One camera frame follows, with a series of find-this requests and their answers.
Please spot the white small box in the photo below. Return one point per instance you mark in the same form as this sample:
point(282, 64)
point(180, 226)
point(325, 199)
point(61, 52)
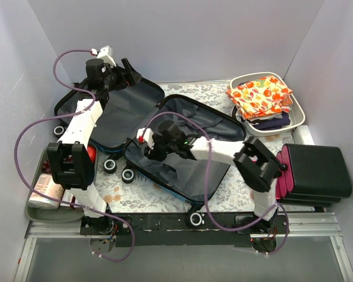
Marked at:
point(67, 199)

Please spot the dark red grape bunch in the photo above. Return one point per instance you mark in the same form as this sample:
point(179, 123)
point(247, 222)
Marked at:
point(46, 167)

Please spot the pink patterned packet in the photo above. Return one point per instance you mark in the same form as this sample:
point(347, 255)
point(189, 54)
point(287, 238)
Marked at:
point(48, 187)

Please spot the dark green tray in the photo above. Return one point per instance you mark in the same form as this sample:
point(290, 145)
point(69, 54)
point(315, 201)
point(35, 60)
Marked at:
point(63, 214)

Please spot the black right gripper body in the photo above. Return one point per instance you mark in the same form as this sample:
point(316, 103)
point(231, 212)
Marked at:
point(152, 151)

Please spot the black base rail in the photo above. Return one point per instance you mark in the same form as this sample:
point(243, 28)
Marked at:
point(172, 229)

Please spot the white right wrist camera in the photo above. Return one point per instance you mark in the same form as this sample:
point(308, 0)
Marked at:
point(145, 136)

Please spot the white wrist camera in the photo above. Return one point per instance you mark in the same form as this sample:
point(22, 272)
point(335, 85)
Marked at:
point(105, 53)
point(145, 136)

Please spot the white device at right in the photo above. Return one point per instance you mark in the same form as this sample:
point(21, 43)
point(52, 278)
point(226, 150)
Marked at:
point(302, 135)

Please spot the orange floral cloth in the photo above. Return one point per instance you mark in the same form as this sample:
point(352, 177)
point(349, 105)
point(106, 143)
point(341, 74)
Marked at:
point(264, 97)

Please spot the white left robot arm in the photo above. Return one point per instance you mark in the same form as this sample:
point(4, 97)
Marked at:
point(70, 163)

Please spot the red apple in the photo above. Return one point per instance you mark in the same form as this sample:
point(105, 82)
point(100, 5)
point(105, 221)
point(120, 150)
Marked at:
point(91, 150)

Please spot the cream plastic basin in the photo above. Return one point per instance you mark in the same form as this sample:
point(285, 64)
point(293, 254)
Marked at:
point(296, 114)

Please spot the black storage box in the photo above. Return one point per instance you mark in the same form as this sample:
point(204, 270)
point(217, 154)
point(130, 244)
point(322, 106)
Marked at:
point(320, 174)

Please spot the blue fish-print suitcase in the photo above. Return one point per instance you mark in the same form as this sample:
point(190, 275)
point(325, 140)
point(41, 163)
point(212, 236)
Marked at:
point(130, 108)

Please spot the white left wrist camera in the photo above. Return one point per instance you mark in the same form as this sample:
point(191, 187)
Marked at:
point(105, 53)

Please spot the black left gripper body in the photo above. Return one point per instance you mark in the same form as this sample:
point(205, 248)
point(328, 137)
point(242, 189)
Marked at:
point(126, 76)

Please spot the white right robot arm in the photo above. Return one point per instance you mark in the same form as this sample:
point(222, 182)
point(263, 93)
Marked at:
point(257, 165)

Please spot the dark purple garment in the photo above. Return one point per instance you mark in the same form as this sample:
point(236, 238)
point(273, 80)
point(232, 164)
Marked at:
point(274, 123)

